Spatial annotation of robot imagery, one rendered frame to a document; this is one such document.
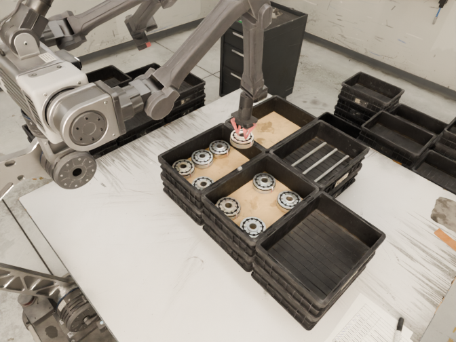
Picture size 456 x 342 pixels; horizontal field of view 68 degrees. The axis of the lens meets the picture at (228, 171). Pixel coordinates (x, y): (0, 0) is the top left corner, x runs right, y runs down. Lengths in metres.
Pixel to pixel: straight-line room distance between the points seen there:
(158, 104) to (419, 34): 3.79
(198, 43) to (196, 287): 0.89
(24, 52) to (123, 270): 0.86
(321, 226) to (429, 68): 3.28
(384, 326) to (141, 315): 0.88
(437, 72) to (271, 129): 2.91
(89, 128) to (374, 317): 1.17
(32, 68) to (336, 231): 1.17
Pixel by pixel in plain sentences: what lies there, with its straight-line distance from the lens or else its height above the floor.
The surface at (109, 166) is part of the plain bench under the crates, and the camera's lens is 1.85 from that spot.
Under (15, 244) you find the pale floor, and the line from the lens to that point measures 2.64.
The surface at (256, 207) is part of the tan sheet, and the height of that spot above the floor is 0.83.
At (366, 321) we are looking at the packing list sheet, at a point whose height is 0.70.
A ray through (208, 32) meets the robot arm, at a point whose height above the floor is 1.58.
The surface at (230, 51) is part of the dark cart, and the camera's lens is 3.11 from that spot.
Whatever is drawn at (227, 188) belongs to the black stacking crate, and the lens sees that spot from 1.43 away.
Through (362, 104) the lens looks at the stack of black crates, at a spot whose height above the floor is 0.50.
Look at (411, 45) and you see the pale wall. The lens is 4.49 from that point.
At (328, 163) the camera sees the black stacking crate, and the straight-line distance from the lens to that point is 1.72.
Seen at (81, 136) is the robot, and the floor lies 1.44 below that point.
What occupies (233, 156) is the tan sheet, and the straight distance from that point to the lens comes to 1.65.
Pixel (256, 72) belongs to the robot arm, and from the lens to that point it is 1.24.
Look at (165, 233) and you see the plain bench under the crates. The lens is 1.52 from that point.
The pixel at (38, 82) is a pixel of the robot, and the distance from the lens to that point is 0.90.
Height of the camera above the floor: 1.94
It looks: 45 degrees down
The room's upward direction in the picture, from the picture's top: 3 degrees clockwise
